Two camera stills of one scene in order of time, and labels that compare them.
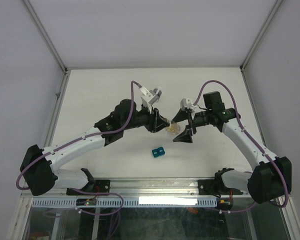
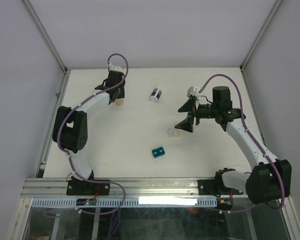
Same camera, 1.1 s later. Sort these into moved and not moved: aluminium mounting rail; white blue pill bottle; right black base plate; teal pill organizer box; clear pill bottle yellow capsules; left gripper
Moved: left gripper; clear pill bottle yellow capsules
Not moved: aluminium mounting rail; teal pill organizer box; right black base plate; white blue pill bottle
